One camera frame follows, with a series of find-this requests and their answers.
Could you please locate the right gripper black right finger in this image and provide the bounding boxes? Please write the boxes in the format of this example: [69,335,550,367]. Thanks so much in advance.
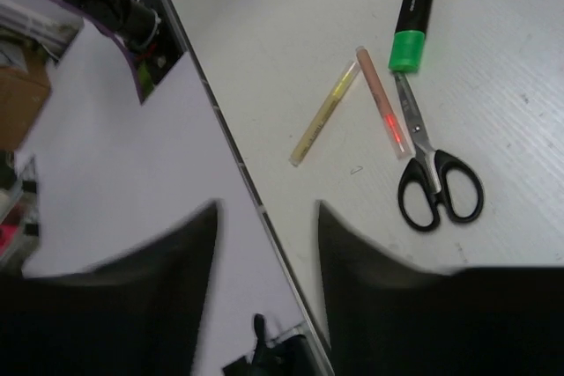
[317,202,563,375]

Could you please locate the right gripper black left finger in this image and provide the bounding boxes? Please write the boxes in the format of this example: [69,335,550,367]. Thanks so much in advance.
[1,201,219,375]

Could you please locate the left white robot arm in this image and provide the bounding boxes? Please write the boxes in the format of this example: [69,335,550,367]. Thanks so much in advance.
[64,0,160,53]

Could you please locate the slim orange pen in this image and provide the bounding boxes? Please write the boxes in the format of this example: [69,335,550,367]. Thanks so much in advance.
[356,46,411,159]

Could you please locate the brown cardboard box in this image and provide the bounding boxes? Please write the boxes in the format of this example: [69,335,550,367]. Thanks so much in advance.
[0,63,51,151]

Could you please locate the slim yellow pen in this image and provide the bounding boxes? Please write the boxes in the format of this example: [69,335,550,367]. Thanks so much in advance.
[289,61,360,167]

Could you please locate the green cap black highlighter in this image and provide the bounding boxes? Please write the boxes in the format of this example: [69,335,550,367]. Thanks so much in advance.
[388,0,434,73]

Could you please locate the black handled scissors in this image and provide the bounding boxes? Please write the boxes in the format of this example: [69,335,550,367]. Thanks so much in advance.
[393,71,485,233]

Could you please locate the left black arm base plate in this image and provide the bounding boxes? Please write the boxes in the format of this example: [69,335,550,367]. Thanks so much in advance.
[134,0,188,104]

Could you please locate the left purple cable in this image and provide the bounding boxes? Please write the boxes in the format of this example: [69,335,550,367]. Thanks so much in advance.
[0,0,149,104]

